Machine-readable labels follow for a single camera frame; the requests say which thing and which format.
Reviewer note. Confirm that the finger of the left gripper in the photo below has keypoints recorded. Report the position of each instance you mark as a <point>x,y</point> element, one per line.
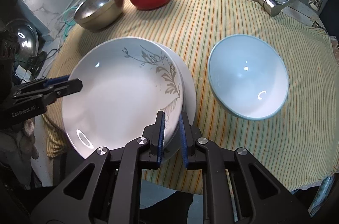
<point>56,80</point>
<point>60,90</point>

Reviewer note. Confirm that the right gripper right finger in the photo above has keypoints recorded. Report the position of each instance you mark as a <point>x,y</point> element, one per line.
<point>237,188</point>

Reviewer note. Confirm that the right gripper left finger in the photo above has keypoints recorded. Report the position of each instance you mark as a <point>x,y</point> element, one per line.
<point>71,200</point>

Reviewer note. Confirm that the pink flower white plate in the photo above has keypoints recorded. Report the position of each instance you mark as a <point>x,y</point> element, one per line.
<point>189,103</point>

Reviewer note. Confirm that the grey leaf white plate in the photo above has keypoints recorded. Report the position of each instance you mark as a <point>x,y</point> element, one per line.
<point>126,82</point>

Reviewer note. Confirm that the stainless steel bowl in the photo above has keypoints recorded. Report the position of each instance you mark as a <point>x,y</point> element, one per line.
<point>94,15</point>

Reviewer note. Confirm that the light blue ceramic bowl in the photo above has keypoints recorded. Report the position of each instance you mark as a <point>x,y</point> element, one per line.
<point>247,77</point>

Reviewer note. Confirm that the grey gloved left hand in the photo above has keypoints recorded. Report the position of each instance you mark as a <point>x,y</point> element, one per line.
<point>20,139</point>

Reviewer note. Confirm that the steel pot lid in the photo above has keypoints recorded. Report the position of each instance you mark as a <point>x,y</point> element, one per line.
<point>26,35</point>

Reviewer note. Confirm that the striped yellow towel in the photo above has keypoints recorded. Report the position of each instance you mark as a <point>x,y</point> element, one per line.
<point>298,145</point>

